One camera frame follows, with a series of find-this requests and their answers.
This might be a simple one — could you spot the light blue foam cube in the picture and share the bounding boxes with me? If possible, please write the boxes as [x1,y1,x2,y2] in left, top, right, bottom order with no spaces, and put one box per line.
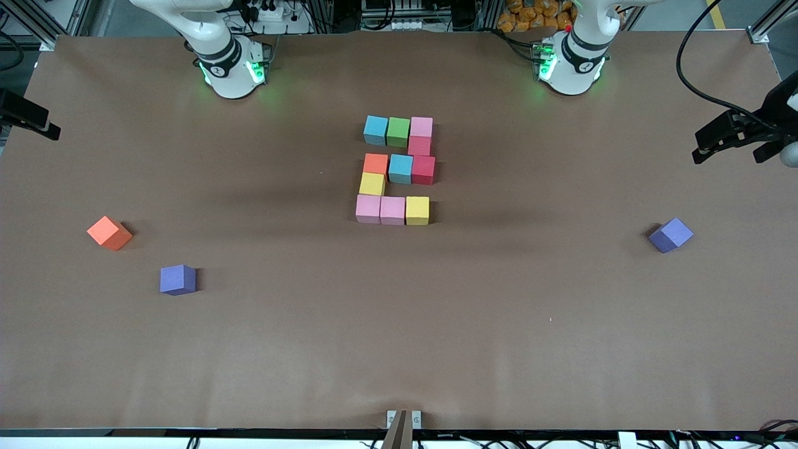
[388,154,414,185]
[364,115,388,147]

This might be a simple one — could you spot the green foam cube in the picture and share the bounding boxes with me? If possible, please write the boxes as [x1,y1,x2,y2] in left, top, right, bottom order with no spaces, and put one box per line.
[387,117,411,148]

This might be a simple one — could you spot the purple foam cube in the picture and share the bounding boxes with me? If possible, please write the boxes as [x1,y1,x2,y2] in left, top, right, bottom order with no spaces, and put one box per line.
[648,217,694,254]
[160,264,198,296]

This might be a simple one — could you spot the small green-lit controller box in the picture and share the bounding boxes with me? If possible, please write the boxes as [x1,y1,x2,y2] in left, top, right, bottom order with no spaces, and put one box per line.
[530,41,557,80]

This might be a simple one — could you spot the bag of orange items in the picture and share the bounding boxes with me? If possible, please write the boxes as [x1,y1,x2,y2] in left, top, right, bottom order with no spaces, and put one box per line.
[498,0,575,33]

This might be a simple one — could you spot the white power strip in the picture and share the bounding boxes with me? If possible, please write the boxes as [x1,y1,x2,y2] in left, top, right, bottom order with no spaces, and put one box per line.
[252,2,289,22]

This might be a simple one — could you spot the background equipment rack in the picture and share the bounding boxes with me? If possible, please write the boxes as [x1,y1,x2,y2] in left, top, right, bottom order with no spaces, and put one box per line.
[312,0,499,34]

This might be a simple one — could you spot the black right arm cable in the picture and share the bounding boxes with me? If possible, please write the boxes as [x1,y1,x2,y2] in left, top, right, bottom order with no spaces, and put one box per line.
[0,30,25,71]

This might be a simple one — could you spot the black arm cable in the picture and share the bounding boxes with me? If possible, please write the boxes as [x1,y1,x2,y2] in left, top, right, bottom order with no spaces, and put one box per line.
[676,0,780,128]
[0,30,25,71]

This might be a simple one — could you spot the aluminium frame profile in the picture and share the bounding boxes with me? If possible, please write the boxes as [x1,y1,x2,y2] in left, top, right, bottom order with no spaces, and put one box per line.
[0,0,94,52]
[748,0,798,44]

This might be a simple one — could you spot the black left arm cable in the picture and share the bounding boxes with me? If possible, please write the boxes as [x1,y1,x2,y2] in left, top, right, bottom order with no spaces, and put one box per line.
[676,0,780,128]

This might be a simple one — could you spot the black cable bundle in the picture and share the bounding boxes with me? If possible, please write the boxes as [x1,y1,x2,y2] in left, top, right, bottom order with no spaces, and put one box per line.
[648,419,798,449]

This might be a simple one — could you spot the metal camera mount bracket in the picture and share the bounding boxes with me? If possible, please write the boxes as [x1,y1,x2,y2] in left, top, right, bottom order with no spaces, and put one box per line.
[385,409,423,449]

